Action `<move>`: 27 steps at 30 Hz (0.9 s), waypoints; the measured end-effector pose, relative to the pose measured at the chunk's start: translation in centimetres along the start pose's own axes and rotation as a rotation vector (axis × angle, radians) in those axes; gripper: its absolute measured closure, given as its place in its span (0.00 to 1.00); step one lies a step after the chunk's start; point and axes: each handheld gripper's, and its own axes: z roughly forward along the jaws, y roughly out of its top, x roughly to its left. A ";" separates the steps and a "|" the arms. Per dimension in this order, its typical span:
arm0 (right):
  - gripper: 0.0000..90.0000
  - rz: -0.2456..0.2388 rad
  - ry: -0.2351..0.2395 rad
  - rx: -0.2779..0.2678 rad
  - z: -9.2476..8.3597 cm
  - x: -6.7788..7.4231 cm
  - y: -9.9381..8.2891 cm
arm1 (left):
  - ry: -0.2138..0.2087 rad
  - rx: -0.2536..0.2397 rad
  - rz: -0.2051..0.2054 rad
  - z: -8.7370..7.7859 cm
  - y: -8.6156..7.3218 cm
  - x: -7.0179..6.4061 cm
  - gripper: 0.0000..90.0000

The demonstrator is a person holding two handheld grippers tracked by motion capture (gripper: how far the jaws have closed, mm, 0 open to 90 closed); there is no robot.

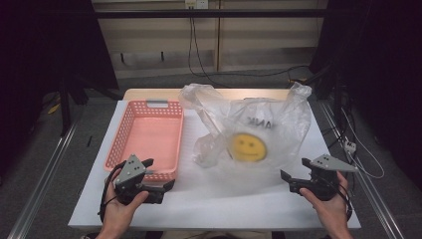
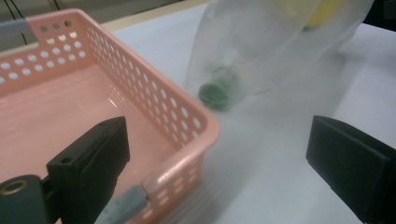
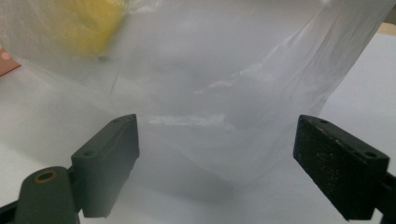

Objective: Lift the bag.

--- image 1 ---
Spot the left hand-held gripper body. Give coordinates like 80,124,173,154
112,153,166,205

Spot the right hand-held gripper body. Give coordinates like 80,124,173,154
288,153,359,202

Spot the pink perforated plastic basket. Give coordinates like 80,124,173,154
104,99,185,183

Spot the clear plastic bag yellow smiley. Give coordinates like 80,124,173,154
178,82,314,197

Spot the person's right hand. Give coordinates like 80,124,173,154
299,170,350,231

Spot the person's left hand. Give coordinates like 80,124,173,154
103,168,150,233

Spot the white power strip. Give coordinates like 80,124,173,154
343,139,358,154

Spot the black metal stand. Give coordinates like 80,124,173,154
57,75,124,137
304,62,347,133

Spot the yellow floor object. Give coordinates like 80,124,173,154
47,102,62,116

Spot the black curtain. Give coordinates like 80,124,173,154
0,0,119,178
310,0,422,182

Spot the black horizontal bar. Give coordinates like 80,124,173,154
93,8,330,20

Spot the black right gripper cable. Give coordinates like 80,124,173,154
336,180,354,223

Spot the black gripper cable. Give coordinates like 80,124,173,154
98,159,127,223
336,180,354,223

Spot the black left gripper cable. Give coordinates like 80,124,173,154
98,159,127,223

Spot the white floor cable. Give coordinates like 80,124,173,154
340,108,386,180

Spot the metal floor rail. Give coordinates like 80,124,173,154
6,111,84,239
317,99,406,239

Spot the black wall cable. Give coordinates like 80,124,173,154
187,16,312,89

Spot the white wall outlet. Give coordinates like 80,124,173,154
184,0,210,10

